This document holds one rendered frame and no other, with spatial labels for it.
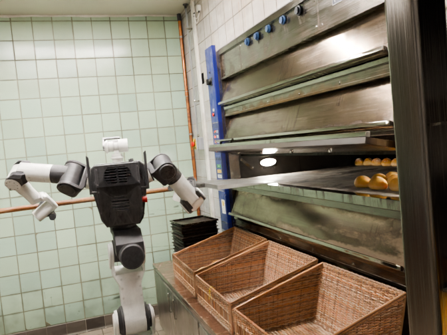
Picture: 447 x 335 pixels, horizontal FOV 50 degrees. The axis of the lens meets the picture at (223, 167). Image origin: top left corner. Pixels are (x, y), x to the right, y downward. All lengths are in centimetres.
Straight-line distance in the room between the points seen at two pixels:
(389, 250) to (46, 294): 299
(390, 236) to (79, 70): 296
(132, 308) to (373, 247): 118
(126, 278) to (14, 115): 207
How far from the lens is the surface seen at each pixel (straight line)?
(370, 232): 202
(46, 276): 418
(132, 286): 243
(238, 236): 328
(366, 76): 193
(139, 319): 244
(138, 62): 420
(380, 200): 192
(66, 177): 233
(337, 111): 210
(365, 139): 170
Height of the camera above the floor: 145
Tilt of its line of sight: 3 degrees down
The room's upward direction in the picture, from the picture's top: 5 degrees counter-clockwise
